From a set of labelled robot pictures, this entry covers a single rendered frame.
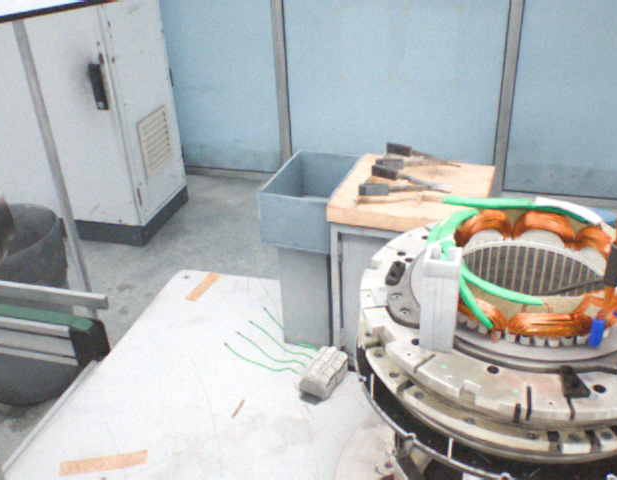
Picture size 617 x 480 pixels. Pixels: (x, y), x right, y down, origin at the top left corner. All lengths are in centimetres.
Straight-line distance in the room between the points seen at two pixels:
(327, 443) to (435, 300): 42
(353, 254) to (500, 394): 42
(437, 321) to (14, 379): 183
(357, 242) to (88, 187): 222
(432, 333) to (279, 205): 41
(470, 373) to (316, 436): 41
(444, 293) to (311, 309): 50
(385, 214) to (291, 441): 34
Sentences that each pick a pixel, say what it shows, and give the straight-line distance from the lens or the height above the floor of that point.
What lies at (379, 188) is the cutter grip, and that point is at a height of 109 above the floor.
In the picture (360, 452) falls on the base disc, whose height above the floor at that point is 80.
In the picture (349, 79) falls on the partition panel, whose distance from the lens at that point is 299.
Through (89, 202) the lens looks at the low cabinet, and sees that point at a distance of 305.
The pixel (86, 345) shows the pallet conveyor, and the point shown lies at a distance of 126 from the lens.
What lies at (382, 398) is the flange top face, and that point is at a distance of 64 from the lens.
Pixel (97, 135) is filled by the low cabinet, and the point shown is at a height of 53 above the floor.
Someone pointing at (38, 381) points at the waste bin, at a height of 9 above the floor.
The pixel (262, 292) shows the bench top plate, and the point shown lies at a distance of 121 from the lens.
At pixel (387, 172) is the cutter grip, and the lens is 91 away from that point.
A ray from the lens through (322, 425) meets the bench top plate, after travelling 95.
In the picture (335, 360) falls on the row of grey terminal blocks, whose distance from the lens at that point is 99.
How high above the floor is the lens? 146
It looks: 30 degrees down
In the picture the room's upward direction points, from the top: 3 degrees counter-clockwise
